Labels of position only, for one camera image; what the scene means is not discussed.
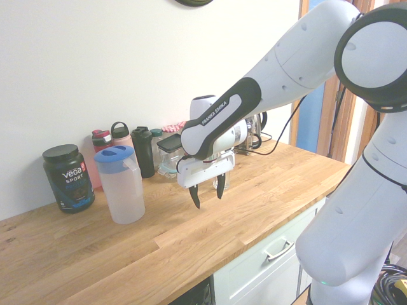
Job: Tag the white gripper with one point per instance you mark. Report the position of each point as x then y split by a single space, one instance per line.
203 173

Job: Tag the translucent pitcher with blue lid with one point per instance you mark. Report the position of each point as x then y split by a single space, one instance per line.
122 190

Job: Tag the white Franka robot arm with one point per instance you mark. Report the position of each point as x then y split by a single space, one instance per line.
334 178

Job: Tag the pink water bottle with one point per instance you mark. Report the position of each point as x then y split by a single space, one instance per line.
120 136

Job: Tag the red water bottle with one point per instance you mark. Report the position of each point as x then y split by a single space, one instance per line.
101 139

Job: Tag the clear drinking glass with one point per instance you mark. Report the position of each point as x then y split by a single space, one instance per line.
226 182

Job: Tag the clear container with black lid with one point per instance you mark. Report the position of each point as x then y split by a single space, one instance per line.
168 144

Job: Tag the glass French press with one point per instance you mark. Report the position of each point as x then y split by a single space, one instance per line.
249 143

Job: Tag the jar with red checkered lid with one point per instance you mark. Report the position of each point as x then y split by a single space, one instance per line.
173 127

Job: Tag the clear jar with green lid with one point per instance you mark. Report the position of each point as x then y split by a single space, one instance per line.
156 136

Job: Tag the black shaker bottle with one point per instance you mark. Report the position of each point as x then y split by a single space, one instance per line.
143 152

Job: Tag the steel electric kettle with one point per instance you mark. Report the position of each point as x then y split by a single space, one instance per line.
261 122

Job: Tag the pale cabinet drawer front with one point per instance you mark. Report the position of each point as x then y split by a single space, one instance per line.
254 276

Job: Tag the black dishwasher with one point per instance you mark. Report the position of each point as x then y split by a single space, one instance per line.
200 294

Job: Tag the black Vega protein tub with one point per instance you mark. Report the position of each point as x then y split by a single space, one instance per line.
71 184

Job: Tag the wooden door frame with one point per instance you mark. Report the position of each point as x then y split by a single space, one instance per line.
327 120

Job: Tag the black round wall clock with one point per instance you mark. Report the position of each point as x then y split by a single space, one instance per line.
194 2

